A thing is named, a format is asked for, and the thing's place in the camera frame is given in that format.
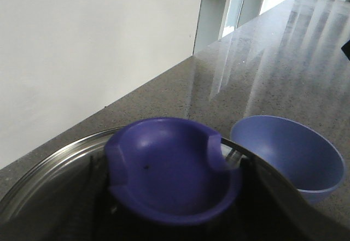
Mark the light blue bowl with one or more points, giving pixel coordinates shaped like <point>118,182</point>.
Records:
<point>303,156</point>

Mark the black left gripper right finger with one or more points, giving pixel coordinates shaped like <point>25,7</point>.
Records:
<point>274,208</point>

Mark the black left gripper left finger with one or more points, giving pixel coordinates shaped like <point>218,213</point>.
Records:
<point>109,217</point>

